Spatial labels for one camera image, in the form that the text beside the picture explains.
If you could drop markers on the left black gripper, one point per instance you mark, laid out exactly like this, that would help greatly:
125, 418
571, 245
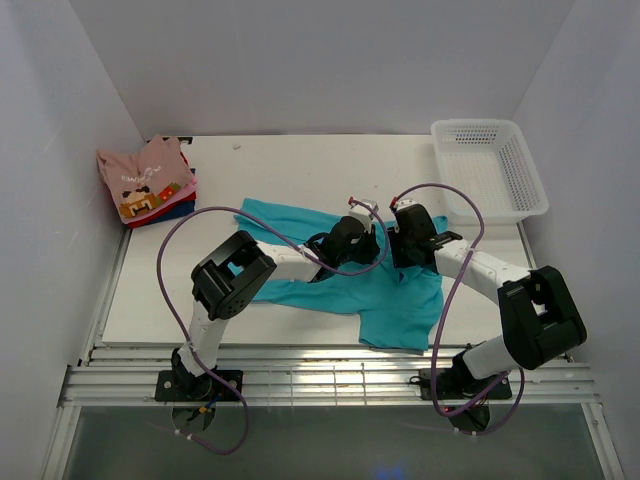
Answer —
371, 248

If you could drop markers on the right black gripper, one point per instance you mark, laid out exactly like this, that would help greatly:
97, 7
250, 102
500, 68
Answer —
399, 260

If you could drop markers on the teal t-shirt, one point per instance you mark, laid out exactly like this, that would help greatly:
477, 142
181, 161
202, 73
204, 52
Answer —
397, 307

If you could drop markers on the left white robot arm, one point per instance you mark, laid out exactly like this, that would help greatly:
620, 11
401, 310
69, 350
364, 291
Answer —
227, 280

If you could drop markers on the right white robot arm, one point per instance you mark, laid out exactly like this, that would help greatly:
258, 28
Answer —
538, 316

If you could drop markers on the white plastic basket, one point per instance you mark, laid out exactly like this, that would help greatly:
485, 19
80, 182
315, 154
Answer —
489, 161

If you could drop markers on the blue folded t-shirt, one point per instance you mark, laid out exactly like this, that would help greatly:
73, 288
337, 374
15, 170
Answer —
175, 210

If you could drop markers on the pink folded t-shirt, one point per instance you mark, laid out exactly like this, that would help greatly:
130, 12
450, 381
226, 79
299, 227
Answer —
175, 192

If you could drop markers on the red folded t-shirt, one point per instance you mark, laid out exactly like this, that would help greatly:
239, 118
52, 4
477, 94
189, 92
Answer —
165, 210

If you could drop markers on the beige folded t-shirt with print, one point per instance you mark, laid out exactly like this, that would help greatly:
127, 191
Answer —
133, 179

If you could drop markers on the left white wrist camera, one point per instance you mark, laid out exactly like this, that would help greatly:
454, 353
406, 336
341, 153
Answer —
365, 210

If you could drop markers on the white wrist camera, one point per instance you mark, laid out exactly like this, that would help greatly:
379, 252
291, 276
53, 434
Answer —
365, 210
401, 204

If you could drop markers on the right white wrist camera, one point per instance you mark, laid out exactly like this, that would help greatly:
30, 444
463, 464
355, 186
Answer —
401, 204

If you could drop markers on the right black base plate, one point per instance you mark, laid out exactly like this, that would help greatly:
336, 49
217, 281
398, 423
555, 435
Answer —
430, 387

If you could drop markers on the aluminium rail frame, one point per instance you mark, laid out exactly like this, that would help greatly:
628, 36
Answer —
326, 411

